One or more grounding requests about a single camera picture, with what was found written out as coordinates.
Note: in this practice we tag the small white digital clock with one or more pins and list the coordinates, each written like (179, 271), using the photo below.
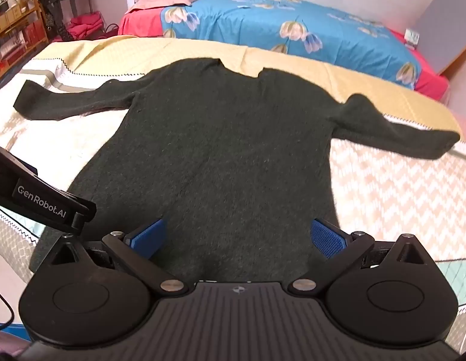
(412, 38)

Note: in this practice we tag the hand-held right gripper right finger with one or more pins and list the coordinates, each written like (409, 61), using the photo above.
(326, 237)

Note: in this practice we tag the blue floral quilt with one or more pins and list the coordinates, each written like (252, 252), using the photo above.
(263, 18)

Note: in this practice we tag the yellow patterned bed sheet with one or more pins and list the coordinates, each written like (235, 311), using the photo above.
(387, 184)

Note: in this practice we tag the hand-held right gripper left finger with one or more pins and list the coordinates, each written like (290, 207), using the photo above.
(148, 235)

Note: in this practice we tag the dark green knit sweater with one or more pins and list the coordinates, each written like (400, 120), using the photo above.
(218, 150)

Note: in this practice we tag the red clothes pile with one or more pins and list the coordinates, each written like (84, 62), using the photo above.
(84, 26)

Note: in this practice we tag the wooden shelf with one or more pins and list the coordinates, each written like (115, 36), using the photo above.
(15, 22)

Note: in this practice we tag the grey board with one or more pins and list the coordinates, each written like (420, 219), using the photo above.
(447, 26)

